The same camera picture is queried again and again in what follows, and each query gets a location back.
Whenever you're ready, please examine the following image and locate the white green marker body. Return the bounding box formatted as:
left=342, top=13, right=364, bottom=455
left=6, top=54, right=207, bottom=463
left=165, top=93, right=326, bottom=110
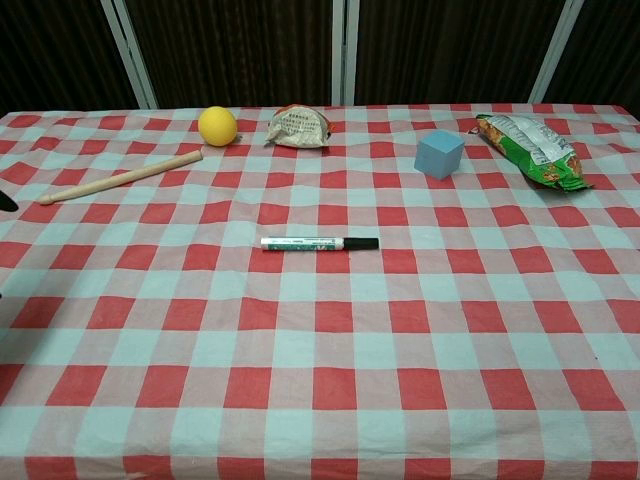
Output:
left=260, top=236, right=346, bottom=253

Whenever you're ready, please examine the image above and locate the light wooden stick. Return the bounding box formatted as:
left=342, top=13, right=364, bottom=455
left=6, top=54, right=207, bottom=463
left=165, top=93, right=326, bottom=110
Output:
left=38, top=151, right=203, bottom=207

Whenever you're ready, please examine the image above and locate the dark ribbed partition panel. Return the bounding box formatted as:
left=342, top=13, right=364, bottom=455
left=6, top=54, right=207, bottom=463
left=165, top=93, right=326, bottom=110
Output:
left=541, top=0, right=640, bottom=121
left=123, top=0, right=336, bottom=109
left=353, top=0, right=569, bottom=107
left=0, top=0, right=142, bottom=116

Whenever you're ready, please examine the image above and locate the yellow foam ball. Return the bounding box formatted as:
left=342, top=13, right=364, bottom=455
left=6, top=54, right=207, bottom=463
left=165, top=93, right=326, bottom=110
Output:
left=197, top=105, right=238, bottom=148

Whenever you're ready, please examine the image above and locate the crumpled white orange snack wrapper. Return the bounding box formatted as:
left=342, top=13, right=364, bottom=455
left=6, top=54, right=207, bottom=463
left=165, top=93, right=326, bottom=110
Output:
left=263, top=103, right=334, bottom=151

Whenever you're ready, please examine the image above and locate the red white checkered tablecloth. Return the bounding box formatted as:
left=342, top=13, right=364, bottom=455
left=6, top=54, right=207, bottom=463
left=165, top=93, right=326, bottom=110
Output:
left=0, top=103, right=640, bottom=480

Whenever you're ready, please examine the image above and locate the light blue foam cube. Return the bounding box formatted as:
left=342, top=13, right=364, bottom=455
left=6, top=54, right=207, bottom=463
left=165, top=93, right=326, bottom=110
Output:
left=414, top=131, right=466, bottom=180

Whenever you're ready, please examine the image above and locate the green snack bag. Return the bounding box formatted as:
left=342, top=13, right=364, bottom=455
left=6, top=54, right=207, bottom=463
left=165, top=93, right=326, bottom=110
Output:
left=474, top=113, right=595, bottom=193

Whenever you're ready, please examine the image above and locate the white partition frame post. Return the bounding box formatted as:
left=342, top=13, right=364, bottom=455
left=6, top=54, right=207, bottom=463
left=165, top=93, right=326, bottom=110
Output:
left=98, top=0, right=160, bottom=110
left=331, top=0, right=360, bottom=107
left=528, top=0, right=585, bottom=105

